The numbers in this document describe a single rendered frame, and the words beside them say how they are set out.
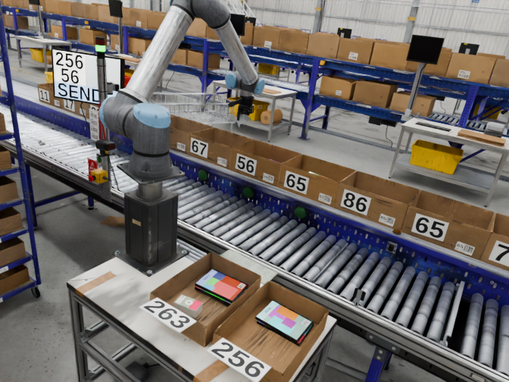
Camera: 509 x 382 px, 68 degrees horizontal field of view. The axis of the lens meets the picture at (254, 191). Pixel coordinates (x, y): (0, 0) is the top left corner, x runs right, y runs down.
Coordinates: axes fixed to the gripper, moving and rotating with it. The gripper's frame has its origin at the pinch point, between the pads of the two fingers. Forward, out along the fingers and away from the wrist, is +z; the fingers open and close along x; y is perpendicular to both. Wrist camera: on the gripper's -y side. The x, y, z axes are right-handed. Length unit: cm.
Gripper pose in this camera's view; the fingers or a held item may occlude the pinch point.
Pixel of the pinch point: (240, 124)
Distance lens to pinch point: 253.2
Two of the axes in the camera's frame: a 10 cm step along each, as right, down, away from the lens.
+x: 3.9, -4.4, 8.1
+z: -1.0, 8.5, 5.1
